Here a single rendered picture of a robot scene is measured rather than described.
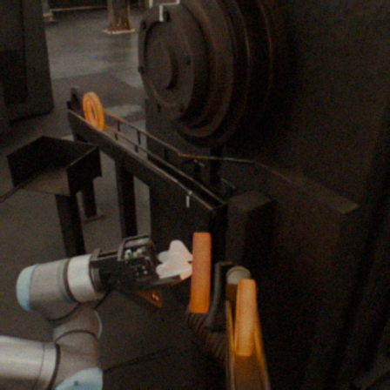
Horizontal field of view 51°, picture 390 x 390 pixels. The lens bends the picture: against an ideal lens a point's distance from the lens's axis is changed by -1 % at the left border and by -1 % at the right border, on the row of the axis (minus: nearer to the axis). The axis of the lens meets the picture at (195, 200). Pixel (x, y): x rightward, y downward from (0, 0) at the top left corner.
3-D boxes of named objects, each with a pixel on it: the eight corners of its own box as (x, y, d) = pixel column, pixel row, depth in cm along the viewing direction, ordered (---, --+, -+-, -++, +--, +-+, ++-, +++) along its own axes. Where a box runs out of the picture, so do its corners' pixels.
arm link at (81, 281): (82, 311, 82) (93, 278, 90) (104, 306, 81) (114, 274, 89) (63, 278, 78) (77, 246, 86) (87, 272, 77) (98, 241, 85)
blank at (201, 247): (211, 219, 86) (194, 218, 86) (211, 260, 72) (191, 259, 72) (206, 281, 92) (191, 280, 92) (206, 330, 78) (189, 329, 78)
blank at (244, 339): (248, 344, 95) (233, 342, 95) (252, 275, 96) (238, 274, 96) (252, 366, 79) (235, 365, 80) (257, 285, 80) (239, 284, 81)
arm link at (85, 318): (67, 367, 89) (39, 334, 82) (65, 326, 99) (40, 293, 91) (107, 350, 90) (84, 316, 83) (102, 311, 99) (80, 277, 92)
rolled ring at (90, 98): (94, 139, 201) (100, 138, 203) (100, 118, 186) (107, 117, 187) (81, 108, 205) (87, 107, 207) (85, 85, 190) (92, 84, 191)
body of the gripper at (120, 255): (146, 256, 75) (85, 268, 77) (161, 291, 80) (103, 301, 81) (151, 231, 82) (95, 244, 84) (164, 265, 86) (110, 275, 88)
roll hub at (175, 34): (154, 100, 124) (150, -3, 109) (207, 131, 104) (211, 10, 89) (137, 104, 121) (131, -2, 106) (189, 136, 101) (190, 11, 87)
